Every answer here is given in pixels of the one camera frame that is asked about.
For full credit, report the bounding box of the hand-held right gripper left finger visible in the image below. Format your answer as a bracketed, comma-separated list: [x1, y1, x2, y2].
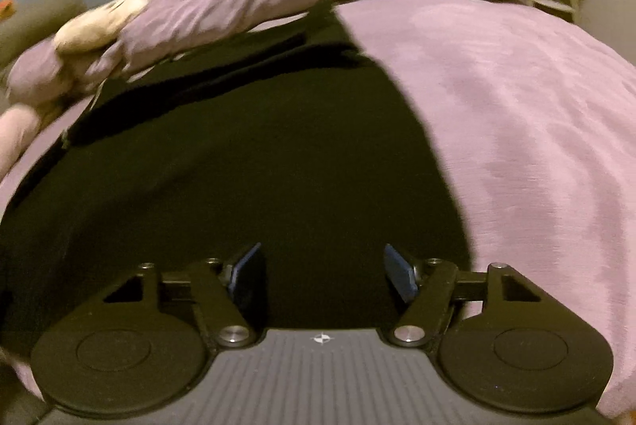
[102, 242, 264, 349]

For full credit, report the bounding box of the purple pillow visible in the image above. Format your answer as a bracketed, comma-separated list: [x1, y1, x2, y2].
[7, 35, 127, 108]

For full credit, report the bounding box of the pale pink pillow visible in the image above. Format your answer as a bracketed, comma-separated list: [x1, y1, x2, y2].
[0, 103, 43, 180]

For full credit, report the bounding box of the cream smiley plush pillow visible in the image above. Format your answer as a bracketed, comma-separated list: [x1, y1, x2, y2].
[52, 0, 150, 53]

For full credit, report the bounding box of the black knit garment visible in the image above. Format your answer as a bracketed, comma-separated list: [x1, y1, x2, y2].
[0, 0, 478, 359]

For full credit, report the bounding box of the purple bed sheet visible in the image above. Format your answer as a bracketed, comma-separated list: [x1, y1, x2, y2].
[0, 0, 636, 421]

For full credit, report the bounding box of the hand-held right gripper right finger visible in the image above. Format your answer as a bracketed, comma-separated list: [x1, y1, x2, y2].
[382, 243, 537, 349]

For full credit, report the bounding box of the olive green headboard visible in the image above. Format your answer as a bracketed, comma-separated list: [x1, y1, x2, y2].
[0, 0, 107, 75]

